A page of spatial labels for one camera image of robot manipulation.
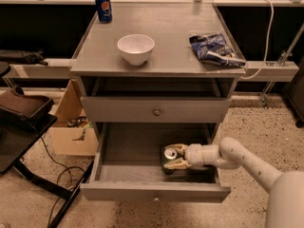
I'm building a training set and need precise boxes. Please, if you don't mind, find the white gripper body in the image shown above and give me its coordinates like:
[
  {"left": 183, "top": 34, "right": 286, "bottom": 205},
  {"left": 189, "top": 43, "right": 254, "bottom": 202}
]
[{"left": 184, "top": 144, "right": 204, "bottom": 167}]

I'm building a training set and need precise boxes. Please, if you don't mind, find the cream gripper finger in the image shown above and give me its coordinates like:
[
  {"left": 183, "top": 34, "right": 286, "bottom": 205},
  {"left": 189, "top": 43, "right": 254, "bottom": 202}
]
[
  {"left": 163, "top": 158, "right": 190, "bottom": 170},
  {"left": 164, "top": 143, "right": 187, "bottom": 156}
]

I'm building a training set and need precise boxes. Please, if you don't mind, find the green soda can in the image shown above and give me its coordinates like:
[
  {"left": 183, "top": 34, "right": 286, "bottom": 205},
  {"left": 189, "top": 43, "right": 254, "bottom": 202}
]
[{"left": 161, "top": 148, "right": 178, "bottom": 175}]

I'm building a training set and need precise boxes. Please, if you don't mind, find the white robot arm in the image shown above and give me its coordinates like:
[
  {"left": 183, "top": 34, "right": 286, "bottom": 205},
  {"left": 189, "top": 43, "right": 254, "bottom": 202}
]
[{"left": 162, "top": 137, "right": 304, "bottom": 228}]

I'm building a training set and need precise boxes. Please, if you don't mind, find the grey drawer cabinet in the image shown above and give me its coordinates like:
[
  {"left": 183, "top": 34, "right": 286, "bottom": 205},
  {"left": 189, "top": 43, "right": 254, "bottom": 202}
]
[{"left": 69, "top": 1, "right": 247, "bottom": 125}]

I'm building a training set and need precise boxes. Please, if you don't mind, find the open middle drawer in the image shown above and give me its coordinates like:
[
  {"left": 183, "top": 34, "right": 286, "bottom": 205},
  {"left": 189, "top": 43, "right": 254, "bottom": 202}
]
[{"left": 81, "top": 123, "right": 231, "bottom": 202}]

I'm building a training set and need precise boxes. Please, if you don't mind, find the closed upper drawer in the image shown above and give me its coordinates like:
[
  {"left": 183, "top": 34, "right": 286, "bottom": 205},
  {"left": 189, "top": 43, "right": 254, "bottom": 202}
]
[{"left": 81, "top": 97, "right": 231, "bottom": 123}]

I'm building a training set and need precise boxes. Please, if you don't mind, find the blue Pepsi can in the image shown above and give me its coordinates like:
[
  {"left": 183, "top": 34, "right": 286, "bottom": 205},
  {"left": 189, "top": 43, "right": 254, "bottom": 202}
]
[{"left": 95, "top": 0, "right": 112, "bottom": 23}]

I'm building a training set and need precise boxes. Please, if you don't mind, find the blue chip bag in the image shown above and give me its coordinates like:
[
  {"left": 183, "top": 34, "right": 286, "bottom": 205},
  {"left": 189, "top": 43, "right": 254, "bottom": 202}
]
[{"left": 189, "top": 33, "right": 246, "bottom": 67}]

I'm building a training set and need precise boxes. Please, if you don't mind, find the white ceramic bowl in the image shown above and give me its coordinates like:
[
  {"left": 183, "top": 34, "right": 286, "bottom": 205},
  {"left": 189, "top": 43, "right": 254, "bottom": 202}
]
[{"left": 117, "top": 34, "right": 155, "bottom": 66}]

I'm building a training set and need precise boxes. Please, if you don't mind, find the cardboard box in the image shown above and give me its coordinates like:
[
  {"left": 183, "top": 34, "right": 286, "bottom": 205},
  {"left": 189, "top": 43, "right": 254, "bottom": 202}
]
[{"left": 50, "top": 80, "right": 98, "bottom": 156}]

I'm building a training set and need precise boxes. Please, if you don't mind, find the brown padded case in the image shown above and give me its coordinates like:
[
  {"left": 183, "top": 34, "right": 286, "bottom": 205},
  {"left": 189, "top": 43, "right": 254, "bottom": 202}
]
[{"left": 0, "top": 85, "right": 54, "bottom": 122}]

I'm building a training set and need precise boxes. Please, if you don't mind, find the black side table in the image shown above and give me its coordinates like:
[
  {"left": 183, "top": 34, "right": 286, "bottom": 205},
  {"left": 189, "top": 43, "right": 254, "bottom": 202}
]
[{"left": 0, "top": 114, "right": 94, "bottom": 228}]

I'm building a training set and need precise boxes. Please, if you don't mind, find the black floor cable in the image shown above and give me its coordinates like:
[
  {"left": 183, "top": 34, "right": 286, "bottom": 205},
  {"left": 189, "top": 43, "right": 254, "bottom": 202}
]
[{"left": 37, "top": 133, "right": 87, "bottom": 227}]

